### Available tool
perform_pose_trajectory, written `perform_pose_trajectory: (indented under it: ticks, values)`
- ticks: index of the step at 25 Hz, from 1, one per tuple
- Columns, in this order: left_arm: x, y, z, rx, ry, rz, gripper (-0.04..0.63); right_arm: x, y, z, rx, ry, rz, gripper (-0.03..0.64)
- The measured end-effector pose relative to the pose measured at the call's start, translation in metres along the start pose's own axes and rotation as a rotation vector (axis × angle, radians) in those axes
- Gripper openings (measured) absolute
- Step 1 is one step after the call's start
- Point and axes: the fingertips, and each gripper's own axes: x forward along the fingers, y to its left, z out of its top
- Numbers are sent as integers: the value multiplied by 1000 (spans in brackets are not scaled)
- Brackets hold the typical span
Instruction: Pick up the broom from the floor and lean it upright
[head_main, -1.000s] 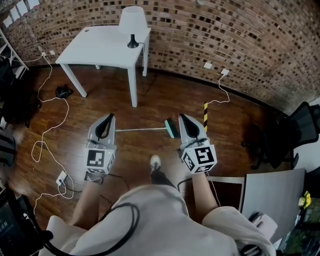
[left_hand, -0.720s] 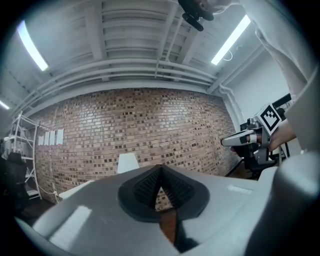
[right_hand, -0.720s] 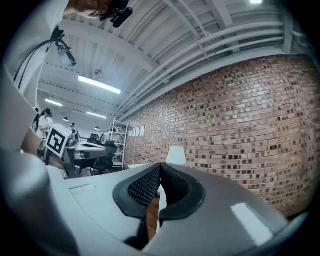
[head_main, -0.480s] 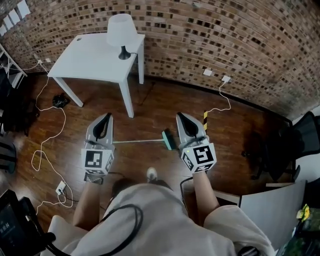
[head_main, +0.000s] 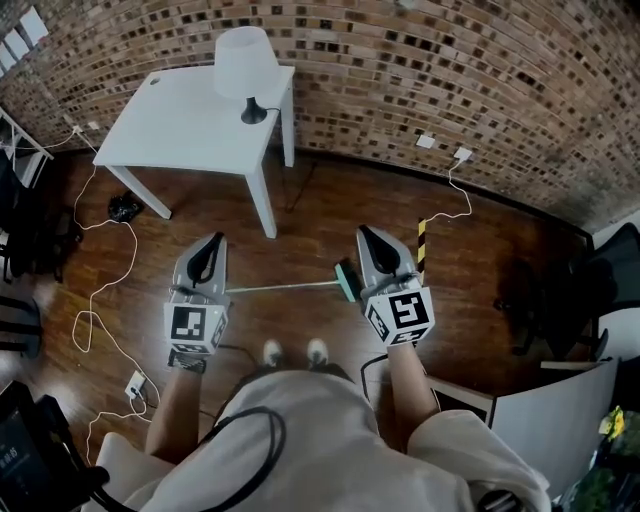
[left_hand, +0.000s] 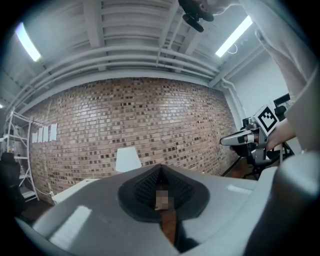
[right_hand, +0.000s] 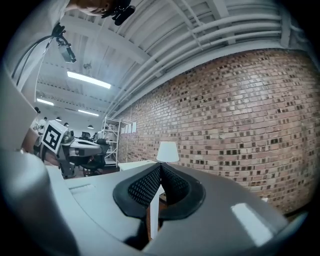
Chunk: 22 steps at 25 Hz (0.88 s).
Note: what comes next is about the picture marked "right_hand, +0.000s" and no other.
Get white metal shelving rack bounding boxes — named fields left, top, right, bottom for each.
left=100, top=115, right=123, bottom=166

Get bundle of white ceiling pipes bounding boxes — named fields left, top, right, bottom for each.
left=104, top=12, right=285, bottom=119

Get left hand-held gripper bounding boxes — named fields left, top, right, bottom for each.
left=33, top=119, right=104, bottom=180

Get long ceiling light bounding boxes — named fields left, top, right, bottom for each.
left=66, top=70, right=112, bottom=90
left=36, top=97, right=55, bottom=107
left=77, top=109, right=100, bottom=117

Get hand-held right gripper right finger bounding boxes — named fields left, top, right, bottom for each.
left=144, top=161, right=290, bottom=256

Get person's head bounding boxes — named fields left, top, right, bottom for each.
left=65, top=0, right=118, bottom=17

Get black cable bundle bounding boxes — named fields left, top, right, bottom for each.
left=11, top=22, right=67, bottom=85

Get white papers on wall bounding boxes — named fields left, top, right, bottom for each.
left=120, top=122, right=138, bottom=135

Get metal cable connector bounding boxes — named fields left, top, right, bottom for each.
left=56, top=37, right=77, bottom=64

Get white lamp shade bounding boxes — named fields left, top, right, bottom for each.
left=155, top=141, right=180, bottom=163

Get black head-worn camera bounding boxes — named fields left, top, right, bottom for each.
left=101, top=4, right=137, bottom=27

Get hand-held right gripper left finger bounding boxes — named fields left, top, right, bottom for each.
left=46, top=161, right=162, bottom=251

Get black office chair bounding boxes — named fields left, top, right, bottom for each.
left=81, top=131, right=111, bottom=176

